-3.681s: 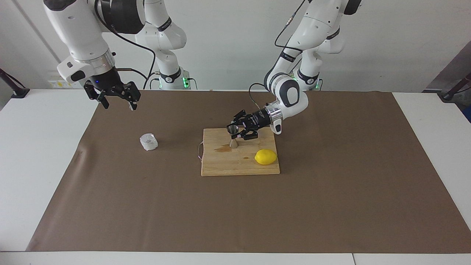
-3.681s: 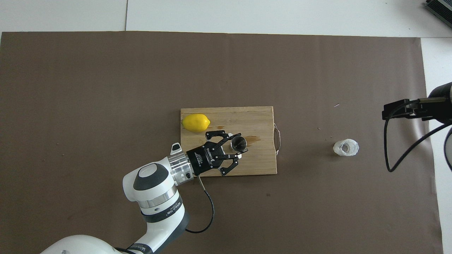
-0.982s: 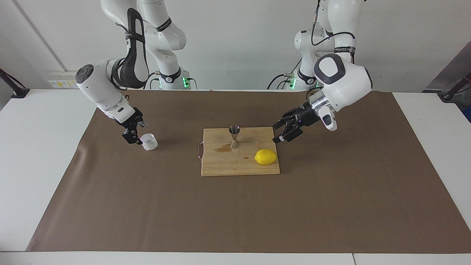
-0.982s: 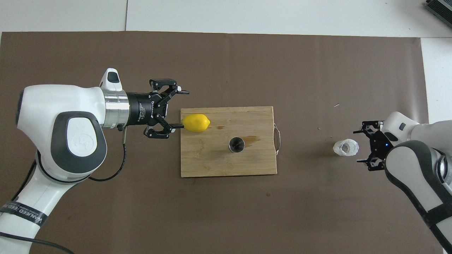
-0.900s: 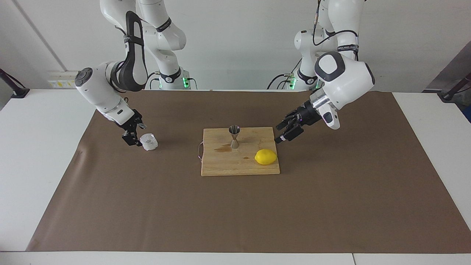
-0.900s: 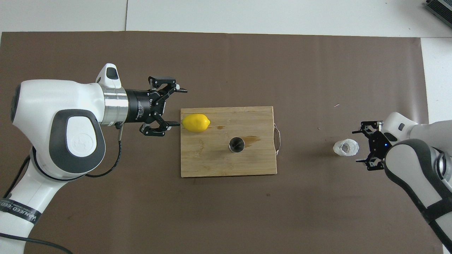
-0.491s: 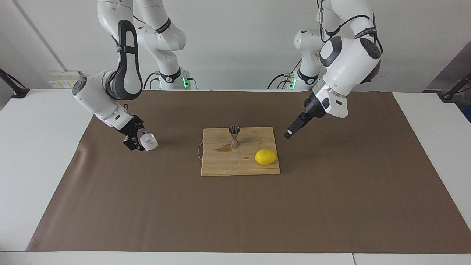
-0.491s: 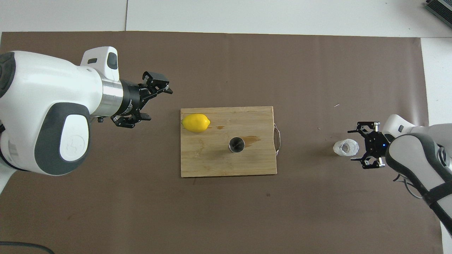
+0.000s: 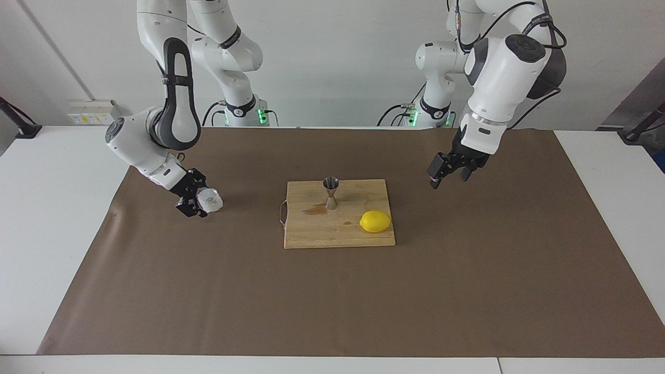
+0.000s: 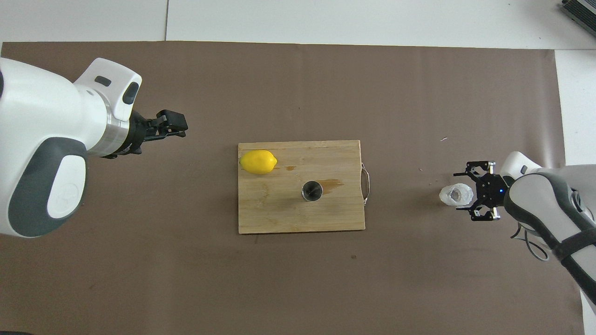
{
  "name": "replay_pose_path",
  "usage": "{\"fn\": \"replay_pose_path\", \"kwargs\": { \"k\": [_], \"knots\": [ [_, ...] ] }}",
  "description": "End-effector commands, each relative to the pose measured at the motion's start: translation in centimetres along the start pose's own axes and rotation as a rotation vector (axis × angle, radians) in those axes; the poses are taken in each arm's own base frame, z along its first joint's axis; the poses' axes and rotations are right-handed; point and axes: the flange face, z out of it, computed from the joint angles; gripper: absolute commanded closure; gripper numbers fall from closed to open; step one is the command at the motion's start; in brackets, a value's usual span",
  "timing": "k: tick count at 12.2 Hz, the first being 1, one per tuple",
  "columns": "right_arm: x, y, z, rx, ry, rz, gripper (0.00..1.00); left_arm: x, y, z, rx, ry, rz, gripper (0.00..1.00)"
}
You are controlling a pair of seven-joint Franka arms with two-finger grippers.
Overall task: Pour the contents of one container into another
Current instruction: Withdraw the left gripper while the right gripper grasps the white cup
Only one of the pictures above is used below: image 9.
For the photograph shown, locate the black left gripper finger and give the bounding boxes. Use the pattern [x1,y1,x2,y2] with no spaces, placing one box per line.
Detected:
[428,152,454,189]
[460,161,486,182]

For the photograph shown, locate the black base cable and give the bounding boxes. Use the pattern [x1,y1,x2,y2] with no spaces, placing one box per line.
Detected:
[202,100,229,127]
[378,103,419,127]

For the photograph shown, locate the white wall socket strip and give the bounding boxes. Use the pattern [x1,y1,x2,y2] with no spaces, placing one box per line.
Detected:
[68,100,121,126]

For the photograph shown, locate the black clamp stand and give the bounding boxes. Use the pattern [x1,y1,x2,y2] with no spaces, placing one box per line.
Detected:
[0,96,42,139]
[618,101,665,144]

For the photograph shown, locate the clear plastic cup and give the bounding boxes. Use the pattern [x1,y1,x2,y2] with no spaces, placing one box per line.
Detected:
[195,188,224,213]

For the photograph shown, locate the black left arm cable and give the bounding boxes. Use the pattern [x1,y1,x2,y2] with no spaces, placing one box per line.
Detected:
[455,0,568,130]

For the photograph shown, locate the steel jigger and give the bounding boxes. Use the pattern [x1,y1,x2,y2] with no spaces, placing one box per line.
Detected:
[323,177,340,210]

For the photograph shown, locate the yellow lemon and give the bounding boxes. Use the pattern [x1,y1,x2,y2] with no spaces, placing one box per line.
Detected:
[359,210,392,233]

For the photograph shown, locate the wooden cutting board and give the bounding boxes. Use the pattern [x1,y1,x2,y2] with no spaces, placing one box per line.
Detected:
[279,179,396,249]

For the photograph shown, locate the brown paper table mat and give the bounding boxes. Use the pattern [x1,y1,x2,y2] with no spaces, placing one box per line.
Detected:
[36,126,665,358]

